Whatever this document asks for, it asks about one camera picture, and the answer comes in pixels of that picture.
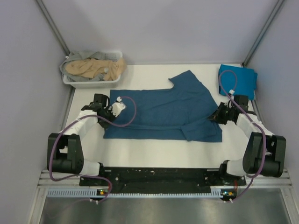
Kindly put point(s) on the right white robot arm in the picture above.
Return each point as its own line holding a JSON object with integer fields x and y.
{"x": 265, "y": 152}

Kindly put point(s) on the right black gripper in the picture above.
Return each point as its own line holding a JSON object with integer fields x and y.
{"x": 217, "y": 116}

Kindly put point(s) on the white plastic basket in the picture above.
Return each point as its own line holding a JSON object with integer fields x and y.
{"x": 114, "y": 56}

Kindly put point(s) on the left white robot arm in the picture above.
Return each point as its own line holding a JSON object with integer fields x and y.
{"x": 65, "y": 153}

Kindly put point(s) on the left aluminium frame post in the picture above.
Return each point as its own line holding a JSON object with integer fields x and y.
{"x": 53, "y": 26}

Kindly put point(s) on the light blue cable duct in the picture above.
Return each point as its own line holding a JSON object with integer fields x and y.
{"x": 100, "y": 193}

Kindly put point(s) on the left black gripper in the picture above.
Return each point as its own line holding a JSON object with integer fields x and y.
{"x": 112, "y": 116}

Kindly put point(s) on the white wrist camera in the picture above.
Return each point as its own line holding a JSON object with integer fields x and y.
{"x": 117, "y": 107}
{"x": 231, "y": 95}

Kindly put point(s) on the aluminium frame post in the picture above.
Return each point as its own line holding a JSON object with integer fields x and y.
{"x": 53, "y": 26}
{"x": 274, "y": 13}

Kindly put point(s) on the grey t shirt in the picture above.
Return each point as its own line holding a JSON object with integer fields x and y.
{"x": 81, "y": 55}

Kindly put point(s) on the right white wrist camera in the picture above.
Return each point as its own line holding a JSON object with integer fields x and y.
{"x": 231, "y": 95}

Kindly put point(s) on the dark blue t shirt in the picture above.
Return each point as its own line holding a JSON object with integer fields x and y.
{"x": 178, "y": 113}

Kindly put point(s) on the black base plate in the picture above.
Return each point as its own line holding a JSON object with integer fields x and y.
{"x": 167, "y": 180}

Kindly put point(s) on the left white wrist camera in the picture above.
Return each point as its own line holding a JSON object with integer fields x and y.
{"x": 117, "y": 107}

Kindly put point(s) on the beige t shirt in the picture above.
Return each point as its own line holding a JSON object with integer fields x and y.
{"x": 91, "y": 68}

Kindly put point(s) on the folded bright blue t shirt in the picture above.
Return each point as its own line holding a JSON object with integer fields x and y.
{"x": 241, "y": 80}

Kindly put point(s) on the right aluminium frame post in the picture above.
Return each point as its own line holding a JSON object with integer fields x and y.
{"x": 274, "y": 13}

